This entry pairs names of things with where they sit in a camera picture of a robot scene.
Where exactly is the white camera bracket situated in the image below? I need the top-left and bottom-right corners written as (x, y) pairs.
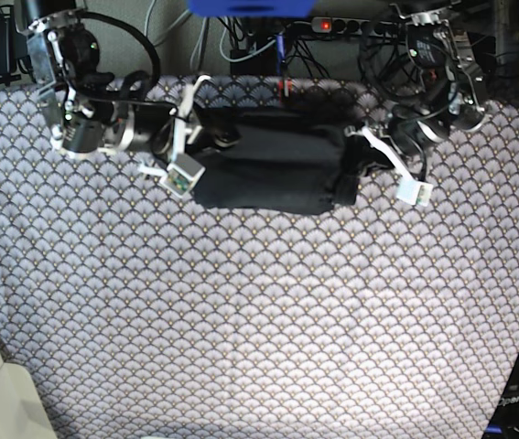
top-left (138, 74), bottom-right (211, 198)
top-left (343, 125), bottom-right (435, 207)

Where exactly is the fan-patterned tablecloth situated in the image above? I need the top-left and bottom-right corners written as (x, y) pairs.
top-left (0, 88), bottom-right (519, 438)

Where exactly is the black power adapter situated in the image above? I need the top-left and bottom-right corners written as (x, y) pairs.
top-left (0, 5), bottom-right (29, 76)

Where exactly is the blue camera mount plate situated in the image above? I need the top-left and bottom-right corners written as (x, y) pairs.
top-left (188, 0), bottom-right (315, 17)

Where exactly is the dark grey T-shirt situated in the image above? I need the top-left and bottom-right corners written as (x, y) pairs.
top-left (189, 102), bottom-right (379, 216)

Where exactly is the red table clamp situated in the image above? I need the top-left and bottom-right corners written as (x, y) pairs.
top-left (278, 77), bottom-right (293, 101)

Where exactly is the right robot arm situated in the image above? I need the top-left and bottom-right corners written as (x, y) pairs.
top-left (14, 1), bottom-right (240, 162)

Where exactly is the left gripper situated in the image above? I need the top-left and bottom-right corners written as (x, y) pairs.
top-left (343, 124), bottom-right (424, 206)

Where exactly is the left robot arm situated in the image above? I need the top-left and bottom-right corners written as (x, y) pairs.
top-left (344, 1), bottom-right (487, 206)

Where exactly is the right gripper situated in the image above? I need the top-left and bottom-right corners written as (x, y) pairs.
top-left (126, 103), bottom-right (241, 160)

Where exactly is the black power strip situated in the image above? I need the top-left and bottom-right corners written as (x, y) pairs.
top-left (310, 16), bottom-right (399, 38)

